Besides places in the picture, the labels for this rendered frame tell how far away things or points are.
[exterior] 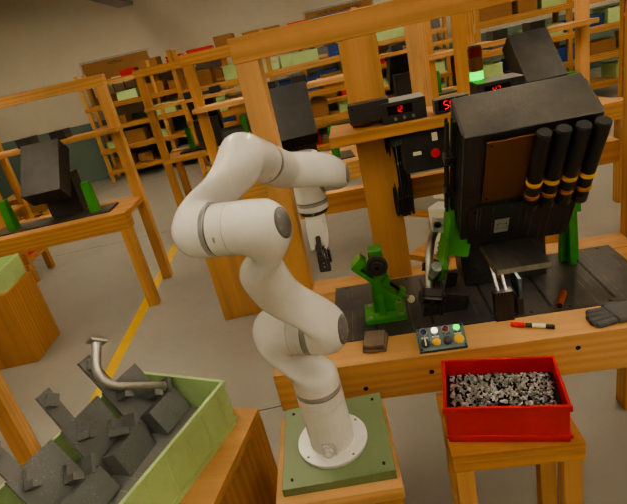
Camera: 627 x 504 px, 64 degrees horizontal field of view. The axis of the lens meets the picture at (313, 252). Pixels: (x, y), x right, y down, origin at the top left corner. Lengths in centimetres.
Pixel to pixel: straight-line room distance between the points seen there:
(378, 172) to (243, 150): 112
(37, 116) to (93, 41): 207
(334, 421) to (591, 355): 86
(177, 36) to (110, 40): 138
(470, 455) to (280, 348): 60
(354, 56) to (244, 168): 107
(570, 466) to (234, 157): 118
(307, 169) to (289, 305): 33
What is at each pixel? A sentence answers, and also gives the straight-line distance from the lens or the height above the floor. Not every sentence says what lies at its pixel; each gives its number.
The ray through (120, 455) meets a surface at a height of 91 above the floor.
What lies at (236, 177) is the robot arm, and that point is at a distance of 96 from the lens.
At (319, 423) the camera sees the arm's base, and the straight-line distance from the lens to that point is 134.
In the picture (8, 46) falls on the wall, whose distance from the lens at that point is 1284.
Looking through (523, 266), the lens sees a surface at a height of 113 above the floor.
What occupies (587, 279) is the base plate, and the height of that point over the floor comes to 90.
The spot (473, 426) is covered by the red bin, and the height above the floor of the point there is 86.
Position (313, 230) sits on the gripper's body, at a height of 142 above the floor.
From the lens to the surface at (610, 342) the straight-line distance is 181.
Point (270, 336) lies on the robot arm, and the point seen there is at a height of 127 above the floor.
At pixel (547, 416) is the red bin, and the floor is 89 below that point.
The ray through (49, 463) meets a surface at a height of 99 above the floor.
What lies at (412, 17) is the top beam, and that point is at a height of 187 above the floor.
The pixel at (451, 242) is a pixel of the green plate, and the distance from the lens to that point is 176.
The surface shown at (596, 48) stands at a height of 79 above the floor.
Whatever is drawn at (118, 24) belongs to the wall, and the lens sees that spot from 1204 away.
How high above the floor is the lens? 187
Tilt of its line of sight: 22 degrees down
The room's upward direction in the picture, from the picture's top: 13 degrees counter-clockwise
